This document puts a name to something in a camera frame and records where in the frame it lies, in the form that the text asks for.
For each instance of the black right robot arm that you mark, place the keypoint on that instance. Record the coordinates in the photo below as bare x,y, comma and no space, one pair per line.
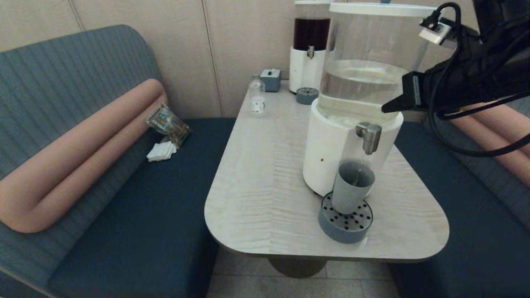
509,49

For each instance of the dark juice dispenser white base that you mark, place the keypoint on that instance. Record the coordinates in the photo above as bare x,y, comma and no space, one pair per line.
301,71

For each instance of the clear snack packet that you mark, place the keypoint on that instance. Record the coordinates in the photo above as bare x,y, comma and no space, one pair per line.
167,123

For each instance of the pink sofa bolster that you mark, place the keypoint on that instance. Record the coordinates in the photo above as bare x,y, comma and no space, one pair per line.
497,140
83,138

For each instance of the grey-blue ribbed sofa backrest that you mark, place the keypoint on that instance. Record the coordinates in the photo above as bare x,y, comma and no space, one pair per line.
509,190
62,70

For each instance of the clear glass bottle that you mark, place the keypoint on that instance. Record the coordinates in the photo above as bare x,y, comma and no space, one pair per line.
256,96

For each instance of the white paper napkins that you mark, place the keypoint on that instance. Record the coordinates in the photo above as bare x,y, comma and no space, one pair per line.
160,151

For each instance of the large blue perforated drip tray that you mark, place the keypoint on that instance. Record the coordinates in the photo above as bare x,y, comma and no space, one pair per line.
344,231

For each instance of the small blue perforated drip tray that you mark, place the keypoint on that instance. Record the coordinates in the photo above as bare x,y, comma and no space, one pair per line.
306,97

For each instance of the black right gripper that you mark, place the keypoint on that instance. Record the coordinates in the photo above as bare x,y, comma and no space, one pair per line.
451,82

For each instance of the blue-grey tissue box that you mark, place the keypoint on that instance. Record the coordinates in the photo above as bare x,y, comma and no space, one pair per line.
271,80

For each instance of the grey plastic cup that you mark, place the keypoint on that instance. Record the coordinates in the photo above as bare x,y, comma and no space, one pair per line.
350,192

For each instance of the clear water dispenser white base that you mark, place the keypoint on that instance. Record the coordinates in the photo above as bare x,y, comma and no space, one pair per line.
331,145

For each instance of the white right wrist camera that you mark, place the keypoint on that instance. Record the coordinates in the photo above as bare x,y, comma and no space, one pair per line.
434,32

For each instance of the steel water dispenser tap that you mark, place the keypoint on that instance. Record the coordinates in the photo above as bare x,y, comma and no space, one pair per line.
369,138

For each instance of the small steel juice dispenser tap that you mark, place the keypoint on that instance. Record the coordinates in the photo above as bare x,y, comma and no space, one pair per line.
310,51

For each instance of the round table pedestal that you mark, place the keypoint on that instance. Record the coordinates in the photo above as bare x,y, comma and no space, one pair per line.
296,267

